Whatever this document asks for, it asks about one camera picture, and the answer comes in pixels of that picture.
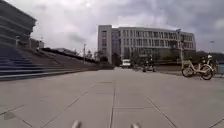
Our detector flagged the white vehicle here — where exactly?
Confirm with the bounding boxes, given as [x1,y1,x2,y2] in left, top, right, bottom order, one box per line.
[121,58,132,69]

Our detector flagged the grey paved slab plaza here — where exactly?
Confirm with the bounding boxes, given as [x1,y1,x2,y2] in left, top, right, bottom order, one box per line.
[0,67,224,128]

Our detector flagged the parked motorbikes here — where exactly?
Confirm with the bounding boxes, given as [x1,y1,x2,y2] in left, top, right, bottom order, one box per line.
[141,59,157,73]

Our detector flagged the large grey multi-storey building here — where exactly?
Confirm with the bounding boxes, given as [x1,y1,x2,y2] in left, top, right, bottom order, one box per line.
[97,24,197,66]

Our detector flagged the row of trees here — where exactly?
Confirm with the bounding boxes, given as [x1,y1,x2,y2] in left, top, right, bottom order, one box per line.
[129,46,224,66]

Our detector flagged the robot's own part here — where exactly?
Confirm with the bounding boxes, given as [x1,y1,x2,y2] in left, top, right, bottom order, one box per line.
[71,119,82,128]
[131,122,141,128]

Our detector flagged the street lamp pole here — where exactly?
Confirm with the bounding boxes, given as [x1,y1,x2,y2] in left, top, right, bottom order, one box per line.
[175,28,185,68]

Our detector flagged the pale bicycle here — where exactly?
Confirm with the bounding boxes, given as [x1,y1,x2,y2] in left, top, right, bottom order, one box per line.
[181,54,215,81]

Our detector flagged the wide grey stone stairs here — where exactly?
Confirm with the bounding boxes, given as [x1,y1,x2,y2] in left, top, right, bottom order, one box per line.
[0,44,98,82]

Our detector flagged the dark building with horizontal bands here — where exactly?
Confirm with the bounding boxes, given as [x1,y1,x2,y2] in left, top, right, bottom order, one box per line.
[0,0,38,48]

